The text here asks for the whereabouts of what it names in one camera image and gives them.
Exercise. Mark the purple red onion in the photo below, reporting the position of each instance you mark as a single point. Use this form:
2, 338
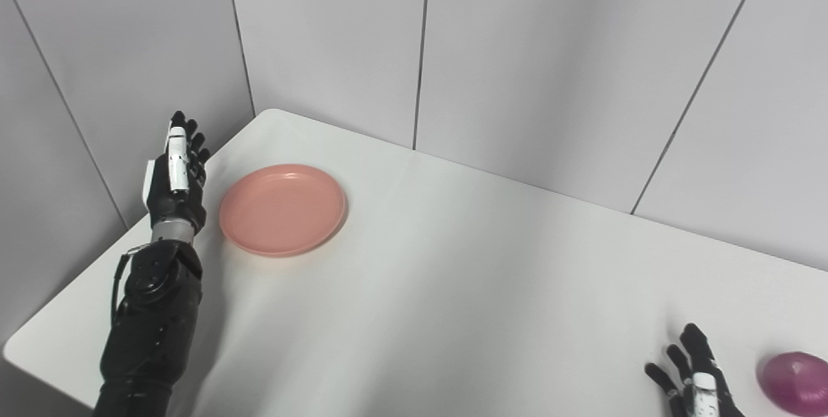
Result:
795, 384

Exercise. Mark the pink round plate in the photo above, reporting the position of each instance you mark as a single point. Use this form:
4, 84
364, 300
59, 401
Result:
281, 210

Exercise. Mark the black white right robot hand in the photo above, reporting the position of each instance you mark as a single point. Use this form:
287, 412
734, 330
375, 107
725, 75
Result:
702, 397

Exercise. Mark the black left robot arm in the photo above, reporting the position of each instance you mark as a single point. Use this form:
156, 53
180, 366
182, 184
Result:
152, 313

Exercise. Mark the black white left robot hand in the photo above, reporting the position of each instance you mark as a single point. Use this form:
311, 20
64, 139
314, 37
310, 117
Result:
171, 207

